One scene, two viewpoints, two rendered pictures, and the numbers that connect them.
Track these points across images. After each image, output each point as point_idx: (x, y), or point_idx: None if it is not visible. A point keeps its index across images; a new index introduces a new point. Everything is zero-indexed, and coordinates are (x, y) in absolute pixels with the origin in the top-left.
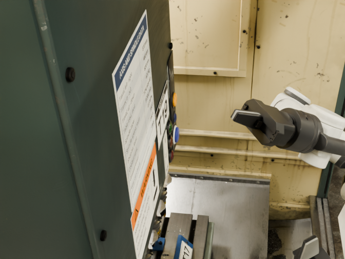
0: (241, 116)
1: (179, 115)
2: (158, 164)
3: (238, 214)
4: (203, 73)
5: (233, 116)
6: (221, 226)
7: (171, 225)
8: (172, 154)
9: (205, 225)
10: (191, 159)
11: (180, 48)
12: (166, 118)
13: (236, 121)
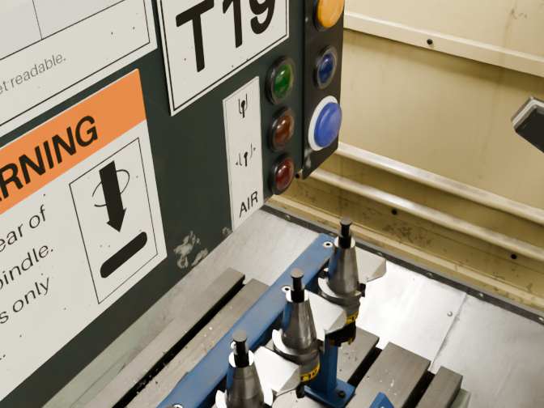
0: (542, 123)
1: (465, 154)
2: (170, 165)
3: (535, 394)
4: (537, 70)
5: (518, 118)
6: (489, 405)
7: (378, 367)
8: (285, 171)
9: (448, 393)
10: (469, 252)
11: (501, 4)
12: (263, 38)
13: (525, 134)
